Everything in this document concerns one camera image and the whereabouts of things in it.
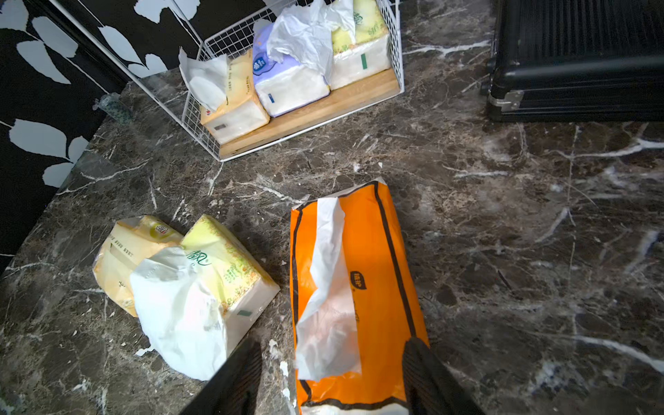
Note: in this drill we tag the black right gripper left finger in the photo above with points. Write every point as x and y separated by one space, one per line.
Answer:
234 388

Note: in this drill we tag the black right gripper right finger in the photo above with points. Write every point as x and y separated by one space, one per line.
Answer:
429 385

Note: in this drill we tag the yellow green tissue pack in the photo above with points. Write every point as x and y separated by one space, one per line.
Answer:
368 55
197 300

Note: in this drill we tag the orange tissue pack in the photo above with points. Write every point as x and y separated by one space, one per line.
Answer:
354 303

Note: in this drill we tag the pale yellow tissue pack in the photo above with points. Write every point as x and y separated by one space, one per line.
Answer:
128 244

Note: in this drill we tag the beige tissue pack bottom shelf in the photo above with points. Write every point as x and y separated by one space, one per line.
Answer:
229 105

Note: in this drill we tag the yellow green tissue pack bottom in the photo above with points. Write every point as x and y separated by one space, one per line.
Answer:
368 55

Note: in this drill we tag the purple white tissue pack bottom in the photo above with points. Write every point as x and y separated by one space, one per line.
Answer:
292 57

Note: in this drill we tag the small clear glass object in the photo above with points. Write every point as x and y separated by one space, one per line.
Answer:
111 105

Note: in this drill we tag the black hard case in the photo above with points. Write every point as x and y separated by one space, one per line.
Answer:
574 61

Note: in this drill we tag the white wire wooden shelf rack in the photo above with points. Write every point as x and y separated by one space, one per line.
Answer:
143 39

